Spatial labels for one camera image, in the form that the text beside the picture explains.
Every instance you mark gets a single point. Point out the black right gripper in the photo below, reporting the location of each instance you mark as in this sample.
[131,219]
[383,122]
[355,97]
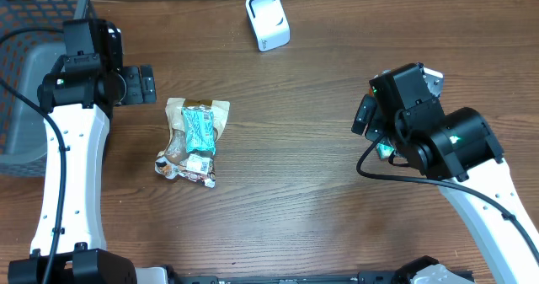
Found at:
[371,117]

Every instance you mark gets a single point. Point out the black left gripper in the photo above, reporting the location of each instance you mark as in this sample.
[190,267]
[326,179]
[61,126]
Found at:
[140,93]

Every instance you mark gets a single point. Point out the teal Kleenex tissue pack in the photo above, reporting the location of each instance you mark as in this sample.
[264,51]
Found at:
[384,151]

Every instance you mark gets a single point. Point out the teal snack bar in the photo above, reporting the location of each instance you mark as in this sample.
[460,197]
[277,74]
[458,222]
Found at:
[199,130]

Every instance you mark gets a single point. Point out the brown snack pouch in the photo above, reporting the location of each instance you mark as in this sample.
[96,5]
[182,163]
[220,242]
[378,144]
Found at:
[174,161]

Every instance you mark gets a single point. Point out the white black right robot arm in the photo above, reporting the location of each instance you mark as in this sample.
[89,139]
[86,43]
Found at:
[459,154]

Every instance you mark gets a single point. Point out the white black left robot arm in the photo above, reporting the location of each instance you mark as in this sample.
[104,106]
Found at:
[76,100]

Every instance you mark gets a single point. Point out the white barcode scanner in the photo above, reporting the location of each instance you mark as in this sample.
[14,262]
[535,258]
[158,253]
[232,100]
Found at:
[269,23]

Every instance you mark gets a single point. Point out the dark grey plastic basket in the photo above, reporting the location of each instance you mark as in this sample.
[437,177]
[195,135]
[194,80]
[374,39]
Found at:
[31,43]

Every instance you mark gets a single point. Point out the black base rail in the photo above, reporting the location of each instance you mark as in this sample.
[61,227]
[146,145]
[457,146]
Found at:
[163,275]

